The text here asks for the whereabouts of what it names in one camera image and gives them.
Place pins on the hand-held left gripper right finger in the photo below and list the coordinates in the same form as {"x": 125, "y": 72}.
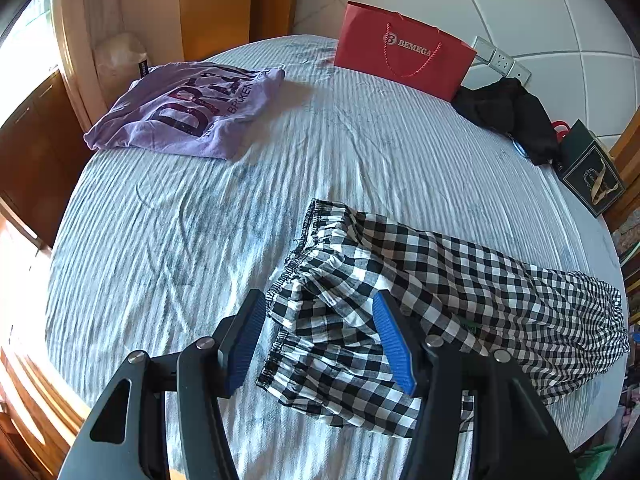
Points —
{"x": 395, "y": 350}

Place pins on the clear plastic wrapped object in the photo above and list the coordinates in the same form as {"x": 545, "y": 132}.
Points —
{"x": 120, "y": 55}

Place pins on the purple printed t-shirt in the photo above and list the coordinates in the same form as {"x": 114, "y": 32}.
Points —
{"x": 150, "y": 125}

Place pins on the white wall socket panel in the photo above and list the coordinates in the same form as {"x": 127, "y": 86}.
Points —
{"x": 502, "y": 61}

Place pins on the white padded headboard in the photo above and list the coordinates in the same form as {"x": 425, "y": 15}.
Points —
{"x": 500, "y": 0}

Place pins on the red paper shopping bag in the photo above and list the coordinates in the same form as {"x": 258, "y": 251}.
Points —
{"x": 370, "y": 55}

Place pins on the white wall outlet panel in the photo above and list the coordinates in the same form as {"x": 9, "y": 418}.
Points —
{"x": 520, "y": 72}

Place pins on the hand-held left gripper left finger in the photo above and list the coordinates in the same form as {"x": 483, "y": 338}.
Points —
{"x": 245, "y": 350}

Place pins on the dark green gift box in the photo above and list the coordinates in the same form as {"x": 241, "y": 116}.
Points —
{"x": 580, "y": 170}

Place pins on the sheer curtain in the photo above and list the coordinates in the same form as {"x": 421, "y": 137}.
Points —
{"x": 100, "y": 0}

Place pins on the wooden cabinet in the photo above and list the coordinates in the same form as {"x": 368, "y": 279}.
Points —
{"x": 35, "y": 160}

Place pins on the black clothing pile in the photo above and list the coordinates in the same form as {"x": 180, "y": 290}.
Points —
{"x": 500, "y": 105}

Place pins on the white wall switch panel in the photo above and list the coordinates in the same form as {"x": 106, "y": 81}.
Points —
{"x": 484, "y": 49}

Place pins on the black white checkered pants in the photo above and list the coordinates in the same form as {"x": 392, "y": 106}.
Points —
{"x": 450, "y": 280}

